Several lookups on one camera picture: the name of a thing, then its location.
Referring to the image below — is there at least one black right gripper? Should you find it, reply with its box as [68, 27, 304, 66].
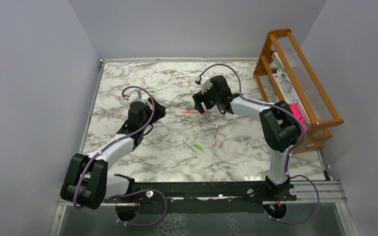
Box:
[192, 83, 221, 114]

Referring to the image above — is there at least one orange translucent pen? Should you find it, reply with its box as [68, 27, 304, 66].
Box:
[182, 110, 207, 114]

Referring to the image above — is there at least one white green marker pen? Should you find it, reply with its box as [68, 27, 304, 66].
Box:
[182, 139, 200, 155]

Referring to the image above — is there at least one green pen cap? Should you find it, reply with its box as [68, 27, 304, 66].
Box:
[193, 143, 202, 150]

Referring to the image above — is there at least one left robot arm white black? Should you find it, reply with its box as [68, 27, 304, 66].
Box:
[60, 99, 166, 209]

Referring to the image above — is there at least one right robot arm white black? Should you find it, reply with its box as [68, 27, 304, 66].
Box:
[192, 75, 302, 200]

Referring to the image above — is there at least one white booklet in rack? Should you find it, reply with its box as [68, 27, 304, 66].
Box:
[269, 52, 301, 104]

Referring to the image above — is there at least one orange wooden rack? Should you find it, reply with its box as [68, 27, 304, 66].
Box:
[253, 28, 344, 153]

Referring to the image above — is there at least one pink item in rack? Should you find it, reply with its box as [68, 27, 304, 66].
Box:
[289, 103, 307, 126]

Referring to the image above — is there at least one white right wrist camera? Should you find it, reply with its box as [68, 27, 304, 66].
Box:
[200, 79, 212, 94]

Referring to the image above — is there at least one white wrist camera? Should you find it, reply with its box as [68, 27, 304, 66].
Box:
[127, 89, 143, 104]
[200, 79, 212, 94]

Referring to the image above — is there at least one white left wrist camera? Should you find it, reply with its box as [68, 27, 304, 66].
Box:
[127, 89, 143, 104]

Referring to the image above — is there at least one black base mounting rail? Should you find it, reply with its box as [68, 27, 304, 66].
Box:
[104, 181, 297, 214]

